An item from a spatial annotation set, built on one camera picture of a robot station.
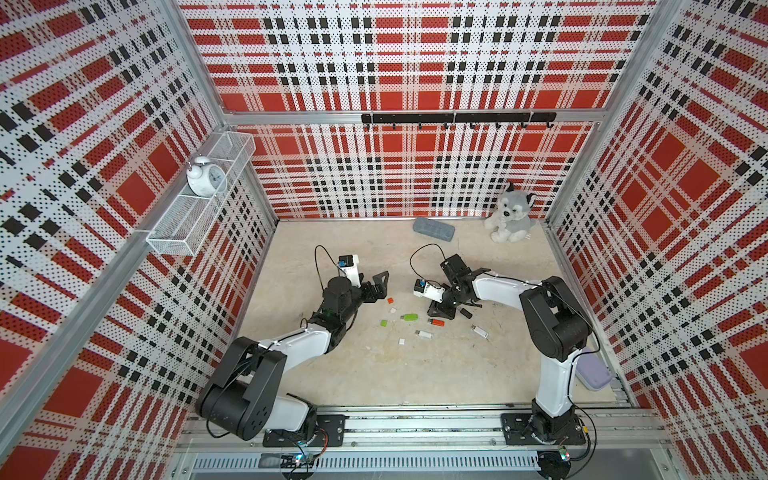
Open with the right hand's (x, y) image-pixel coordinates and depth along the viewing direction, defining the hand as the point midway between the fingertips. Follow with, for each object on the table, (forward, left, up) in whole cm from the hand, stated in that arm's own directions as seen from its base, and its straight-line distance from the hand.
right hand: (438, 306), depth 96 cm
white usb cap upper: (-1, +15, 0) cm, 15 cm away
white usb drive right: (-8, -12, 0) cm, 15 cm away
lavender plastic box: (-21, -40, +2) cm, 46 cm away
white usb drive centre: (-9, +5, 0) cm, 11 cm away
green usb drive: (-4, +9, 0) cm, 10 cm away
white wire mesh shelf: (+19, +78, +24) cm, 83 cm away
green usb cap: (-5, +18, 0) cm, 18 cm away
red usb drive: (-6, 0, -1) cm, 6 cm away
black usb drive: (-2, -9, -1) cm, 9 cm away
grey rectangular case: (+32, -1, +2) cm, 32 cm away
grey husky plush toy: (+29, -28, +10) cm, 42 cm away
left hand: (+4, +18, +14) cm, 23 cm away
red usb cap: (+3, +16, 0) cm, 16 cm away
